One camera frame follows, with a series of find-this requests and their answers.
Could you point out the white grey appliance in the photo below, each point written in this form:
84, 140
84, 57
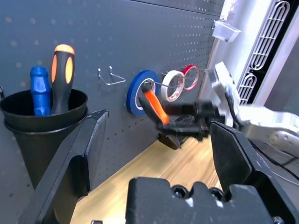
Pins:
264, 46

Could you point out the white tape roll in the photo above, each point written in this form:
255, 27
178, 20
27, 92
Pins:
166, 79

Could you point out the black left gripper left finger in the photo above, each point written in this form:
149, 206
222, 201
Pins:
67, 163

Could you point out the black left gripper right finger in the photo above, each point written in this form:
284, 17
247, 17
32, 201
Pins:
236, 158

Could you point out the blue tape roll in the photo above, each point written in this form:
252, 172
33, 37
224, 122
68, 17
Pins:
132, 93

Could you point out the clear plastic pegboard bin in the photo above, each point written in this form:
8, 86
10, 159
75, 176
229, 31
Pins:
225, 32

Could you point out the black plastic tool cup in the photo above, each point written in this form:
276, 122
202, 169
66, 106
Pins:
42, 144

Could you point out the orange black pliers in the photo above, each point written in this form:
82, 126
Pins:
156, 105

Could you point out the grey perforated pegboard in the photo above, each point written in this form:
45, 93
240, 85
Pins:
116, 35

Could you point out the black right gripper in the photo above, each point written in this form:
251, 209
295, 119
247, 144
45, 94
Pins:
206, 112

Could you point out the red tape roll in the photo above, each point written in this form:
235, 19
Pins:
188, 68

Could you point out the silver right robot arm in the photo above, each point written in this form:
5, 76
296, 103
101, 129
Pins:
268, 126

